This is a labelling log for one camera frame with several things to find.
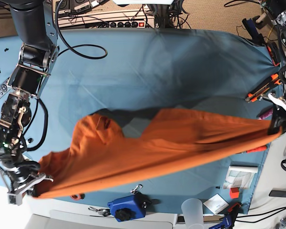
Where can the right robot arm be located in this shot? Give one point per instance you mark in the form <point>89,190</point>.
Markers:
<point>33,20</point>

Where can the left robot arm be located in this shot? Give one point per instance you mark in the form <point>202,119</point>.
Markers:
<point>276,10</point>

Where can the orange black utility knife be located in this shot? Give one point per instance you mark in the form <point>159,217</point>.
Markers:
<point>265,86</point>

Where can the translucent plastic cup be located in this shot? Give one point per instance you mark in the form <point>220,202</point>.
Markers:
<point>192,210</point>

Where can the small red block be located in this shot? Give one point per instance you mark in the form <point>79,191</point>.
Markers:
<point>234,192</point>

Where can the blue tape measure box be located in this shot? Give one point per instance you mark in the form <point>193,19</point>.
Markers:
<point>130,207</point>

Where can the red tape roll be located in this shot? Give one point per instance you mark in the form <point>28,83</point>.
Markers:
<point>76,197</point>

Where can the white cardboard box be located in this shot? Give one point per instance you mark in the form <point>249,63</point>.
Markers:
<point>65,220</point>

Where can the white card packet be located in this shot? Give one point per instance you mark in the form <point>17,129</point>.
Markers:
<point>216,204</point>

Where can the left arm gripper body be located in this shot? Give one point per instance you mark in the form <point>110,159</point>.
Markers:
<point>278,120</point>

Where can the purple glue tube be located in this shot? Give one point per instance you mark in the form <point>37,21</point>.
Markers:
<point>265,114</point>

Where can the white roll with booklet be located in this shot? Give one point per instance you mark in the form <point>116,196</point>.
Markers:
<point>240,177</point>

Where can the orange t-shirt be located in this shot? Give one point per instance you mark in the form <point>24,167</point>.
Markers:
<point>101,156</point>

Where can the metal carabiner keys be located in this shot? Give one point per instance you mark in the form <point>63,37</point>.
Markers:
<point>102,212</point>

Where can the silver carabiner clip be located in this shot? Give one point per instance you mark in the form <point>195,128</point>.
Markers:
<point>136,190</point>

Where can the blue clamp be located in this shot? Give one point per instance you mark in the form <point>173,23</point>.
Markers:
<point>228,220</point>

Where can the red handled screwdriver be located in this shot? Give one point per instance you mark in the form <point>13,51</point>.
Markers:
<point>258,149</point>

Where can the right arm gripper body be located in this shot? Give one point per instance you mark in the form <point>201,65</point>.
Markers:
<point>21,178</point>

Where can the teal table cloth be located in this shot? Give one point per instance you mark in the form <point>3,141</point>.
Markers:
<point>146,69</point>

